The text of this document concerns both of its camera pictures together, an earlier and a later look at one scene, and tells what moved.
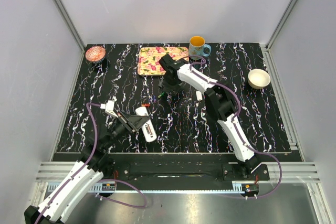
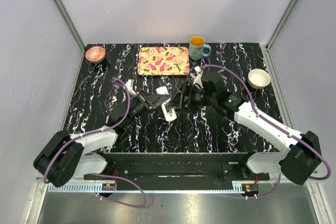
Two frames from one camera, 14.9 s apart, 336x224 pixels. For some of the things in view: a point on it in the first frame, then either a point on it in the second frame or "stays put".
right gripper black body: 172,82 → 196,97
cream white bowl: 258,78 stays put
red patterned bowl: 95,53 stays put
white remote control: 148,128 → 170,117
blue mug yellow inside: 196,46 stays put
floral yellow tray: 148,58 stays put
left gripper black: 137,121 → 151,100
